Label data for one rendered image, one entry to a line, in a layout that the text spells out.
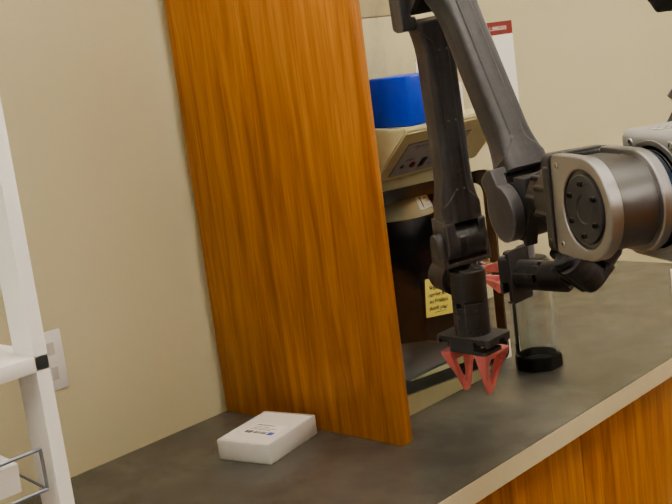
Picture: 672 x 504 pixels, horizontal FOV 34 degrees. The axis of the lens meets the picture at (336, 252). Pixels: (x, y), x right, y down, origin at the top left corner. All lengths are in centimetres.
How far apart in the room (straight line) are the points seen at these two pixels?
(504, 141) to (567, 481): 88
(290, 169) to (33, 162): 47
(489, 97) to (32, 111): 94
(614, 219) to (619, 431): 113
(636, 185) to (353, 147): 78
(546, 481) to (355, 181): 66
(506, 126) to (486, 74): 8
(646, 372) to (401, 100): 78
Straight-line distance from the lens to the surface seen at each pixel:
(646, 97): 386
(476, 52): 151
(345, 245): 198
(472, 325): 174
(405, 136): 195
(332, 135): 195
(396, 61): 212
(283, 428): 209
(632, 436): 236
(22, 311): 132
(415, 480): 188
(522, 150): 146
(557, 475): 213
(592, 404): 216
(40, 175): 210
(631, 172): 126
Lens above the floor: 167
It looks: 11 degrees down
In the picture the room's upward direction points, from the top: 7 degrees counter-clockwise
